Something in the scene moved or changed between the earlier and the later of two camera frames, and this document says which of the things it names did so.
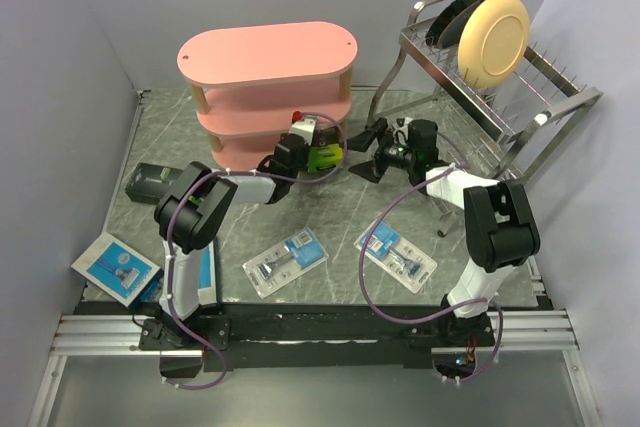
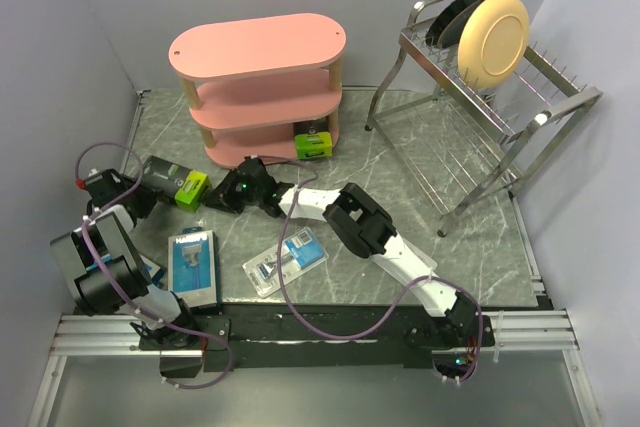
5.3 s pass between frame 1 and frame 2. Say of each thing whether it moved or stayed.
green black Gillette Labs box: moved
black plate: stayed
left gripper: moved
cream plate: stayed
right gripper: moved
